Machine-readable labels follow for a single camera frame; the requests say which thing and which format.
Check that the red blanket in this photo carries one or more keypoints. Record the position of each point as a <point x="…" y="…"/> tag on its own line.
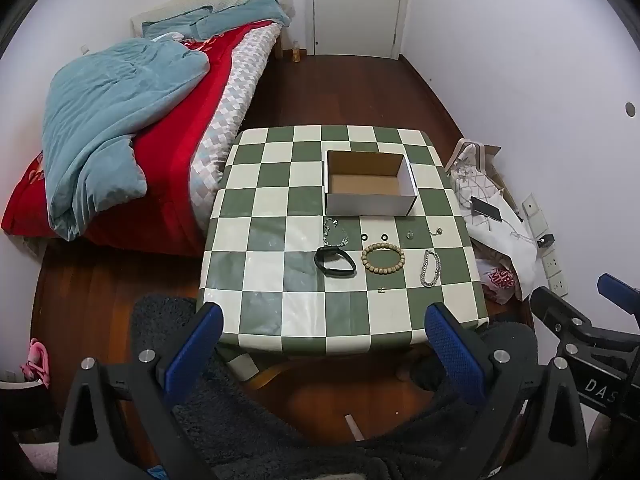
<point x="170" y="160"/>

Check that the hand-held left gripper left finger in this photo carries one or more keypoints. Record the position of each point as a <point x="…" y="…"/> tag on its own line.
<point x="196" y="345"/>

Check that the blue pillow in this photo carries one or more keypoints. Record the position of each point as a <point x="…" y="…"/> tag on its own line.
<point x="175" y="22"/>

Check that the pink slipper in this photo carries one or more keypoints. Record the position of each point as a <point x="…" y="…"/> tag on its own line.
<point x="37" y="360"/>

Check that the red and white plastic bag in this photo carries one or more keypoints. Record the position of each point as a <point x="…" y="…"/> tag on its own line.
<point x="500" y="280"/>

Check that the grey checkered bed sheet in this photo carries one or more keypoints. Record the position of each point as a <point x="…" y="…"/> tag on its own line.
<point x="235" y="100"/>

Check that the round wall cover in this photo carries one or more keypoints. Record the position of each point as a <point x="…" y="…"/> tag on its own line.
<point x="630" y="109"/>

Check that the dark grey fluffy cloth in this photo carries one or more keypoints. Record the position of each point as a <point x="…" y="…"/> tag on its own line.
<point x="280" y="440"/>

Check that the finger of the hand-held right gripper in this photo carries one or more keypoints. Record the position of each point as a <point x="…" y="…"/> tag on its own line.
<point x="557" y="310"/>
<point x="620" y="287"/>

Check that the blue quilt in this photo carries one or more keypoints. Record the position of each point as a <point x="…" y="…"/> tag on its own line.
<point x="110" y="110"/>

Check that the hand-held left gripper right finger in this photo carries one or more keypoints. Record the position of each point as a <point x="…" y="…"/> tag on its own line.
<point x="454" y="347"/>

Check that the dark smartphone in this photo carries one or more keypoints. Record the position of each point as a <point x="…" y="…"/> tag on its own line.
<point x="487" y="209"/>

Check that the white stick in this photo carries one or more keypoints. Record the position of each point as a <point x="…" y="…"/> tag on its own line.
<point x="355" y="427"/>

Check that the crumpled blue blanket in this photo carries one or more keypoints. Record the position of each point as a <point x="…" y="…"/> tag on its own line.
<point x="250" y="15"/>

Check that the white patterned bag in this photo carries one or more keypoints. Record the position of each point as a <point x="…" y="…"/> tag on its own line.
<point x="505" y="245"/>

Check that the white wall socket strip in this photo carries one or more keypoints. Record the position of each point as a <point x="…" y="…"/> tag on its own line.
<point x="552" y="260"/>

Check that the small orange bottle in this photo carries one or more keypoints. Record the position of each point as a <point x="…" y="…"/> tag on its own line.
<point x="297" y="52"/>

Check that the cardboard box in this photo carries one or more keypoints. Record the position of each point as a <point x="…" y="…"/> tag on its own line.
<point x="370" y="187"/>

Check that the black charger plug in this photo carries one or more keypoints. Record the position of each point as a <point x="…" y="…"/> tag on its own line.
<point x="546" y="241"/>

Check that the white door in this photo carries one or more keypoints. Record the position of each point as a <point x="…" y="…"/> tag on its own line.
<point x="360" y="5"/>

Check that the green checkered table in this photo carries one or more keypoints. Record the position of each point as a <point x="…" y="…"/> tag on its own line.
<point x="260" y="280"/>

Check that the brown cardboard piece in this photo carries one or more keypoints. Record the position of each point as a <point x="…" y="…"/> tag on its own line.
<point x="492" y="152"/>

